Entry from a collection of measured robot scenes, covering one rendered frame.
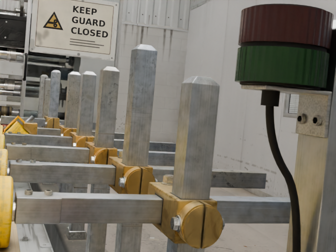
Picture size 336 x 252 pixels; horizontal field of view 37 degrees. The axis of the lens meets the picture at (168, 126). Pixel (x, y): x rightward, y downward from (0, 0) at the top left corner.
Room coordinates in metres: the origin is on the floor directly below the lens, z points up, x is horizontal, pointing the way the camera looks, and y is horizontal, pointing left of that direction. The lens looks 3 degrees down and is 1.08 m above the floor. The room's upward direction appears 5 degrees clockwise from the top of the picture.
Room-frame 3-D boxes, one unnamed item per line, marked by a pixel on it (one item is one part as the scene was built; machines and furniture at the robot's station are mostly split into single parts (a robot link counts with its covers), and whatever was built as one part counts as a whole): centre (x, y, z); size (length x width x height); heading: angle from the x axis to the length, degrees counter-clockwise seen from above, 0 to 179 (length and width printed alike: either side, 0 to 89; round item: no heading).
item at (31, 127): (1.52, 0.45, 0.95); 0.10 x 0.04 x 0.10; 109
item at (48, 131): (1.60, 0.23, 0.95); 0.37 x 0.03 x 0.03; 109
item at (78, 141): (1.31, 0.22, 0.95); 0.14 x 0.06 x 0.05; 19
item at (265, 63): (0.33, -0.07, 1.11); 0.06 x 0.06 x 0.02
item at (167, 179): (0.66, -0.01, 0.98); 0.02 x 0.02 x 0.01
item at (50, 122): (2.02, 0.47, 0.95); 0.14 x 0.06 x 0.05; 19
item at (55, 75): (2.00, 0.47, 0.92); 0.04 x 0.04 x 0.48; 19
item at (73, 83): (1.53, 0.30, 0.90); 0.04 x 0.04 x 0.48; 19
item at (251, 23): (0.33, -0.07, 1.14); 0.06 x 0.06 x 0.02
